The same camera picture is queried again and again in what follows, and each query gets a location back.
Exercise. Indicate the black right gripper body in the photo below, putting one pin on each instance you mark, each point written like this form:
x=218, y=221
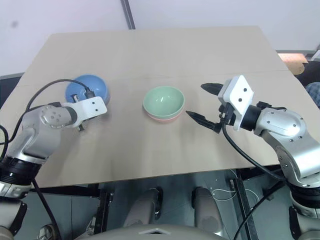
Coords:
x=228, y=113

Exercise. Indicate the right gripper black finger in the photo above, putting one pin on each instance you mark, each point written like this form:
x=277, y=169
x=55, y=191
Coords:
x=205, y=122
x=212, y=88

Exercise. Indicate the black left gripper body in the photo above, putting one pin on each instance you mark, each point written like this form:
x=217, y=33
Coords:
x=93, y=116

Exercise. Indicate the blue bowl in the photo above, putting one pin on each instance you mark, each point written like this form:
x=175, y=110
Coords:
x=97, y=85

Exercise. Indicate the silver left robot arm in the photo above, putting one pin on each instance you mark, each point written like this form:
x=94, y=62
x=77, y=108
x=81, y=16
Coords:
x=37, y=135

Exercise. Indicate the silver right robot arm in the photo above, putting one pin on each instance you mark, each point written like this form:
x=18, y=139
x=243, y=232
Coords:
x=282, y=125

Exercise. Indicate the pink bowl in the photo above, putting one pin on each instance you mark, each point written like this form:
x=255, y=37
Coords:
x=162, y=120

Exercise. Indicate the green bowl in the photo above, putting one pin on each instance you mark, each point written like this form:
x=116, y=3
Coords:
x=162, y=100

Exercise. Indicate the seated person in plaid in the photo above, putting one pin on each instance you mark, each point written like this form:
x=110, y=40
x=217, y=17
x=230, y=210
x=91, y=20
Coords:
x=313, y=92

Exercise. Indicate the grey right robot thigh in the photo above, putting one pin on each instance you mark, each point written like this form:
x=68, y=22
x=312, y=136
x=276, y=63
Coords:
x=207, y=212

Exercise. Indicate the grey robot thigh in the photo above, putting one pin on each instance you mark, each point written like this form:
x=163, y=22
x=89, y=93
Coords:
x=142, y=207
x=207, y=212

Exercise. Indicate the grey left robot thigh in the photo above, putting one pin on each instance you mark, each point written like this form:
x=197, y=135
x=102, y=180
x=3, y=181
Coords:
x=142, y=207

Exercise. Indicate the black caster wheel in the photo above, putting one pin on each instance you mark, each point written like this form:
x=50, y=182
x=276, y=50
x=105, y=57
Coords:
x=47, y=232

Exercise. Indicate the grey robot torso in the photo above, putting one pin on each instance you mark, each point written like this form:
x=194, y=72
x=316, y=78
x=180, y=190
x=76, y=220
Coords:
x=155, y=233

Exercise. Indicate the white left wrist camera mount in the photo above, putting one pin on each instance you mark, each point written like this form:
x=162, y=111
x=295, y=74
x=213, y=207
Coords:
x=95, y=106

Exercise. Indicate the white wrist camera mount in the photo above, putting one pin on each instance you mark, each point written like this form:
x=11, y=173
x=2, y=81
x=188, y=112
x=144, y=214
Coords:
x=95, y=106
x=240, y=92

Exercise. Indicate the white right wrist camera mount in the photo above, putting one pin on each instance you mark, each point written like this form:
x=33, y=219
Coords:
x=240, y=92

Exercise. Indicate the black metal table frame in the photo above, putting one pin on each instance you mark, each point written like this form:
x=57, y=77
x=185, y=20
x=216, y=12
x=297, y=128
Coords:
x=242, y=190

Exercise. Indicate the grey wall post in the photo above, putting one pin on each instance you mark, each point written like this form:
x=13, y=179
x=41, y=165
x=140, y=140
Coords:
x=128, y=12

